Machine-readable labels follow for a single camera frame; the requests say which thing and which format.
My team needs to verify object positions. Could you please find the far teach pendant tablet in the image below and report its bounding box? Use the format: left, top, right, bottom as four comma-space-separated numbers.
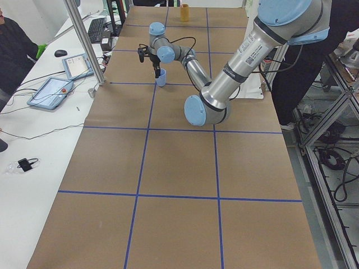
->
62, 53, 94, 81

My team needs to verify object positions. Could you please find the black small device on table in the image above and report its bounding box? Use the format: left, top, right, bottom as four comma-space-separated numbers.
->
17, 158, 39, 172

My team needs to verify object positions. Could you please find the aluminium frame post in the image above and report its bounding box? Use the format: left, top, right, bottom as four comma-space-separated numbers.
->
64, 0, 105, 86

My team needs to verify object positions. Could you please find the black computer mouse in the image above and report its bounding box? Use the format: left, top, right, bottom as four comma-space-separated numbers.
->
54, 49, 67, 58

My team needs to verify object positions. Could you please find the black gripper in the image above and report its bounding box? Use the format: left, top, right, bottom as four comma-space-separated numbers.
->
147, 46, 161, 78

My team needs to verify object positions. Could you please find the bamboo wooden cup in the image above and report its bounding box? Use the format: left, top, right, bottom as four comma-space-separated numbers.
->
180, 3, 189, 22

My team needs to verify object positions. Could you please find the seated person in black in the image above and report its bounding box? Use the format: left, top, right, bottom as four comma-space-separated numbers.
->
1, 15, 38, 109

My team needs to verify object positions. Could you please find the black keyboard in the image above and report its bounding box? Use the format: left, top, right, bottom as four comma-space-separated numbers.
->
88, 17, 106, 44

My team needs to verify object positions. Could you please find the light blue plastic cup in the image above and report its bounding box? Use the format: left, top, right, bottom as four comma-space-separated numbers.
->
155, 68, 167, 87

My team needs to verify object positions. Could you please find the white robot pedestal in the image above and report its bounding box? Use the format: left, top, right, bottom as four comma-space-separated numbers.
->
230, 73, 264, 99

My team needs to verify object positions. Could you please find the teach pendant tablet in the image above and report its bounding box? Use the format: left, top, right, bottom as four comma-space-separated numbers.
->
62, 53, 94, 81
27, 77, 74, 110

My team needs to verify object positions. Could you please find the standing person in black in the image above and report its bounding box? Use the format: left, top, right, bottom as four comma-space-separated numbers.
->
271, 1, 358, 131

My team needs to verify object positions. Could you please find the near teach pendant tablet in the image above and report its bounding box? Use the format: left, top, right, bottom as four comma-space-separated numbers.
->
27, 77, 74, 110

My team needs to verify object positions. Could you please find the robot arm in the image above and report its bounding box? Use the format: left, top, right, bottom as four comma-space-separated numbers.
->
137, 1, 332, 126

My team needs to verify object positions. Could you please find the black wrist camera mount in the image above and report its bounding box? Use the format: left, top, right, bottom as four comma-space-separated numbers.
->
137, 44, 149, 63

